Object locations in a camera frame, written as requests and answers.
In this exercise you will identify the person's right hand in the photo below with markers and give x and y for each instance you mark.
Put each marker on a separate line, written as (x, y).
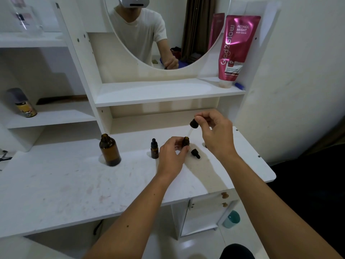
(219, 134)

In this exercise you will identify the person's left hand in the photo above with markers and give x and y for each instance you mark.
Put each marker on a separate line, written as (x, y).
(169, 161)

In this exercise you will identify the black dropper with glass pipette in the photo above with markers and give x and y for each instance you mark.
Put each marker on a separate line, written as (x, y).
(193, 124)

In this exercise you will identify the large amber glass bottle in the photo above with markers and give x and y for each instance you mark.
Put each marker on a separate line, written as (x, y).
(110, 153)

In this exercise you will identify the person's right forearm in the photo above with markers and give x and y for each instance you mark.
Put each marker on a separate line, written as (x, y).
(275, 210)

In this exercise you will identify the person's left forearm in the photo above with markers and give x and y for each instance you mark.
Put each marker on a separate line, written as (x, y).
(132, 226)

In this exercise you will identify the person's right leg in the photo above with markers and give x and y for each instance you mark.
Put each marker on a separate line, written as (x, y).
(237, 253)

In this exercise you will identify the clear perfume bottle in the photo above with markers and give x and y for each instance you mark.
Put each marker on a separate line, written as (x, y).
(25, 21)

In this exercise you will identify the small blue cap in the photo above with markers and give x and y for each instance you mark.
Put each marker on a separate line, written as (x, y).
(239, 86)

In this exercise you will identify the white vanity shelf unit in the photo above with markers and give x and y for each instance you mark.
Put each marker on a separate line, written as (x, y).
(161, 91)

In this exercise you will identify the teal cup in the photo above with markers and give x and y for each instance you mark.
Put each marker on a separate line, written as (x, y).
(231, 219)

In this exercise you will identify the pink lotion tube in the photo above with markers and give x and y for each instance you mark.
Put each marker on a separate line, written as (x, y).
(237, 45)

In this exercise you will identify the brown comb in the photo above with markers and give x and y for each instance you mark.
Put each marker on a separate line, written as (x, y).
(62, 99)

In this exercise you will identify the round mirror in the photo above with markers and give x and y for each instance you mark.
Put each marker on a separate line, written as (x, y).
(140, 32)

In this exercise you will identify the yellow spray can grey cap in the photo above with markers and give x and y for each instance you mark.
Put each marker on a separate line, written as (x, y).
(27, 110)

